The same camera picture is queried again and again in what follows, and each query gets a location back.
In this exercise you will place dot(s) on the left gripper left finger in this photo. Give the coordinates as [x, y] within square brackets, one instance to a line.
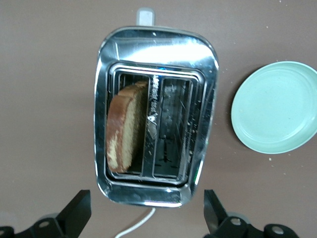
[74, 213]

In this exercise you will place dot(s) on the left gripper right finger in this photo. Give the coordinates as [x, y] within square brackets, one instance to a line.
[213, 213]

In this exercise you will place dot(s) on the brown bread slice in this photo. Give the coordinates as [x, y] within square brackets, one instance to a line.
[123, 134]

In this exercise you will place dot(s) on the light green round plate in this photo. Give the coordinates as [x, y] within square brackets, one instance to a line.
[275, 106]

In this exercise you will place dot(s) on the beige chrome toaster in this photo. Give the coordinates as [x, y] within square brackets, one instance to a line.
[158, 49]

